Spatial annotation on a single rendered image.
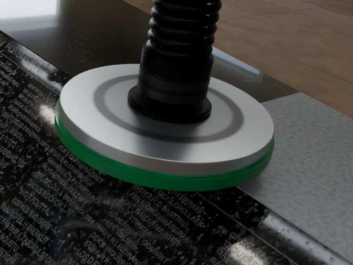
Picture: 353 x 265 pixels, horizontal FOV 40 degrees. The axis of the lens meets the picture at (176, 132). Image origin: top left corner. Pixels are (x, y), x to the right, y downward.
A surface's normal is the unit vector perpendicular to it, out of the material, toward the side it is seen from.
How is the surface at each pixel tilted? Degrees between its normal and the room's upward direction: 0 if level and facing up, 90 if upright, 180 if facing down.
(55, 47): 0
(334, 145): 0
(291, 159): 0
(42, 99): 45
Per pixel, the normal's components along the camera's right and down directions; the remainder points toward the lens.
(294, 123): 0.16, -0.87
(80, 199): -0.38, -0.45
